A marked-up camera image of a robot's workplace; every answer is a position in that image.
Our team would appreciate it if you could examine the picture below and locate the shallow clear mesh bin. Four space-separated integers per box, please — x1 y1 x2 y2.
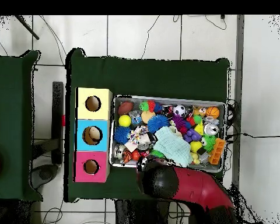
108 94 227 173

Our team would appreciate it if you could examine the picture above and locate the yellow ball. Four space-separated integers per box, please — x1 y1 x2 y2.
118 114 132 128

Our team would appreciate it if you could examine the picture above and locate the large blue spiky ball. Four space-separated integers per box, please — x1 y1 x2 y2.
147 114 170 134

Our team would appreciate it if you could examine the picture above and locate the small blue spiky ball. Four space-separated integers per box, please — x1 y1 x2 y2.
113 125 131 145

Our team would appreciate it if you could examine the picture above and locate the brown toy football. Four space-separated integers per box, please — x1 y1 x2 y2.
117 101 134 116

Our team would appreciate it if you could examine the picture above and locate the light blue knitted cloth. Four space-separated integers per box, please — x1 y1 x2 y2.
153 126 193 167

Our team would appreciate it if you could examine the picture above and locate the black and white soccer ball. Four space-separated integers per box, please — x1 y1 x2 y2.
172 104 187 118

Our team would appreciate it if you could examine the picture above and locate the purple plastic block toy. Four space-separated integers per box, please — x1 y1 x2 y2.
183 128 202 143

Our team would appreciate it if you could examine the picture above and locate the orange toy basketball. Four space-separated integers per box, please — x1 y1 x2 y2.
205 106 221 119

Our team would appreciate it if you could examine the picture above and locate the orange plastic toy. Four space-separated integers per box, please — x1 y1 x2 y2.
208 138 226 166

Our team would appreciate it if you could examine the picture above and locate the black panel stand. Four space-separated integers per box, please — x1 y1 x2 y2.
51 80 65 165

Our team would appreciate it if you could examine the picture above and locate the dark green side table cloth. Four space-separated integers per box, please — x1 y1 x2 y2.
0 50 43 202

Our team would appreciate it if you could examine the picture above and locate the black tripod leg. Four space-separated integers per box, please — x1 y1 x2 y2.
13 15 40 40

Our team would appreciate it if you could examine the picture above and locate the black cable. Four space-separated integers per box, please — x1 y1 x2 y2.
226 132 280 139

